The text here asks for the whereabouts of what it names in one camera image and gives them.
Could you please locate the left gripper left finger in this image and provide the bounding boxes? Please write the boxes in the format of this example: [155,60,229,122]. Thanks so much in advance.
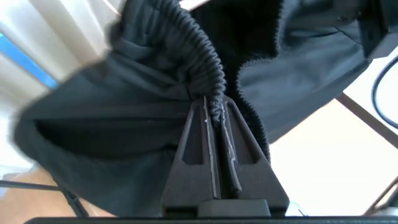
[161,95,222,218]

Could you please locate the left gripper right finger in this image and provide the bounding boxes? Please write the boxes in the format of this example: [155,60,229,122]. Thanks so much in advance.
[219,95,290,218]

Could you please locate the black shorts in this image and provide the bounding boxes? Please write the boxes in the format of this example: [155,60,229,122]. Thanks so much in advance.
[13,0,371,218]

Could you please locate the black cable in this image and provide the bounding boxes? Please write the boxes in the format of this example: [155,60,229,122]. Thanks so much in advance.
[371,55,398,130]

